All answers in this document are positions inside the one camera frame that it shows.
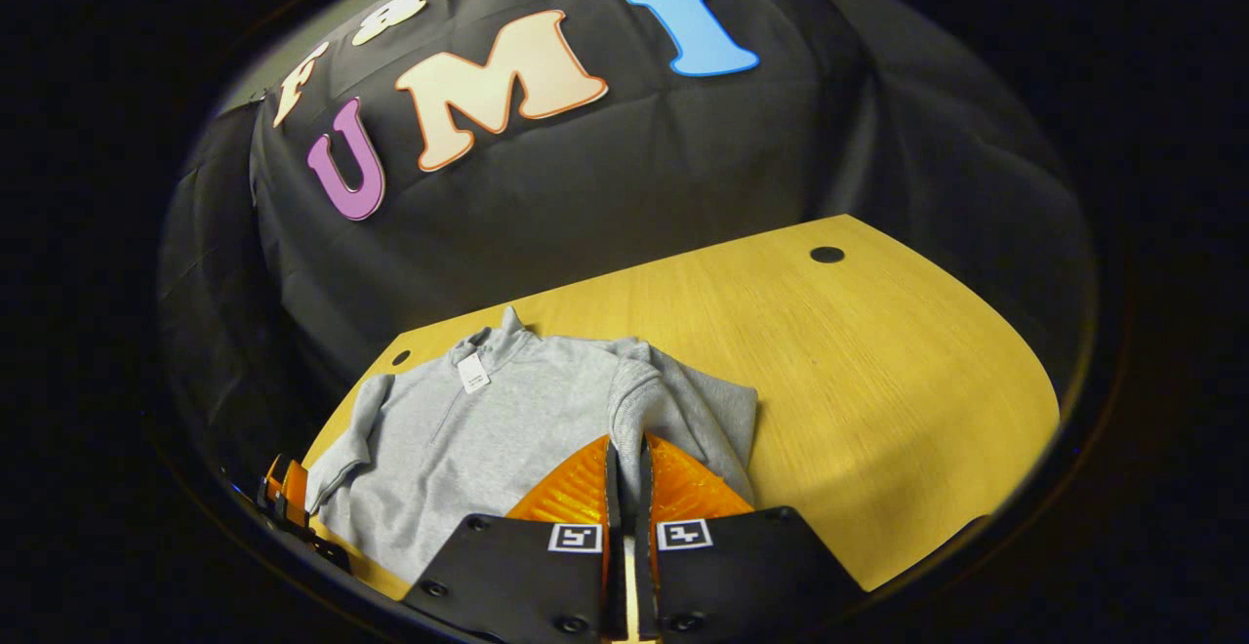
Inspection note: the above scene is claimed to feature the grey sweatshirt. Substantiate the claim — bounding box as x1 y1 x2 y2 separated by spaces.
305 305 760 586

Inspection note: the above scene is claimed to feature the black backdrop cloth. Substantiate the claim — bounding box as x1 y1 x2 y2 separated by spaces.
156 0 1099 518

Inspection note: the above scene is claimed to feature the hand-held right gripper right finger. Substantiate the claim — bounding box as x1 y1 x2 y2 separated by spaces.
636 431 867 643

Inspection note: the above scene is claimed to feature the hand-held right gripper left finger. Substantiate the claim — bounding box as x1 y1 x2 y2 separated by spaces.
400 435 627 643

